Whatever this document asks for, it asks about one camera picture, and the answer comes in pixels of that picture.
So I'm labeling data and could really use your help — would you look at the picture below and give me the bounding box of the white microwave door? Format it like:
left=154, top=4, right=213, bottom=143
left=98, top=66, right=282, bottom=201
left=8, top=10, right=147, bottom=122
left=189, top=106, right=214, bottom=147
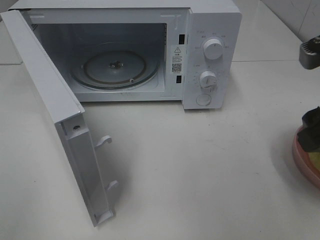
left=0, top=10, right=118, bottom=227

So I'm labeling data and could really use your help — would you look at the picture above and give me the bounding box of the white timer knob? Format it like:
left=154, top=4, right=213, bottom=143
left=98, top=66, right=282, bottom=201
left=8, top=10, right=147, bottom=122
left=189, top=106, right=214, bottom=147
left=199, top=70, right=217, bottom=89

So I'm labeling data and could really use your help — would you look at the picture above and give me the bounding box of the pink round plate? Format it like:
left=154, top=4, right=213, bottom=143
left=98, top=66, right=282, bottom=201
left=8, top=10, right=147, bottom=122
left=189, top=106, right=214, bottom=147
left=291, top=125, right=320, bottom=189

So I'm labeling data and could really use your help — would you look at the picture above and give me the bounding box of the white warning label sticker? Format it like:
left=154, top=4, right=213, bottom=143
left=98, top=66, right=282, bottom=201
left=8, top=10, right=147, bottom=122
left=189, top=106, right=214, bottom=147
left=170, top=45, right=186, bottom=75

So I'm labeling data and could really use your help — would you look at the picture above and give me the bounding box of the upper white power knob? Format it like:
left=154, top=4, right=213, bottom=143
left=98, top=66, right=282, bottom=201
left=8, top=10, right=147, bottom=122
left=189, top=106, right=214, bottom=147
left=203, top=37, right=224, bottom=60

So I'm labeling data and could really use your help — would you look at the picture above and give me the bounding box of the round white door button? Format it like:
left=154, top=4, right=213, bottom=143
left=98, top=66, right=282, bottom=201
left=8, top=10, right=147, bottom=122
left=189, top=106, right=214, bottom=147
left=196, top=94, right=212, bottom=106

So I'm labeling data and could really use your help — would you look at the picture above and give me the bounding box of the sandwich with lettuce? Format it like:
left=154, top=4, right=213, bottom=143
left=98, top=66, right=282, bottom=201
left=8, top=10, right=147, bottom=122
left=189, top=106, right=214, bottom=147
left=308, top=152, right=320, bottom=170

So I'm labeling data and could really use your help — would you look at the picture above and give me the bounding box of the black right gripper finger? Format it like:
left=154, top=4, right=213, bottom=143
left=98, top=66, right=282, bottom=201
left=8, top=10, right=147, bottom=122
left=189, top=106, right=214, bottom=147
left=297, top=126, right=320, bottom=152
left=301, top=106, right=320, bottom=129

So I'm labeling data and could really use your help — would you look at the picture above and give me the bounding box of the white microwave oven body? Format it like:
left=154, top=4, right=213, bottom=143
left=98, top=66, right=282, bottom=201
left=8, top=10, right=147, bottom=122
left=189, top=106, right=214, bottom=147
left=5, top=0, right=242, bottom=110

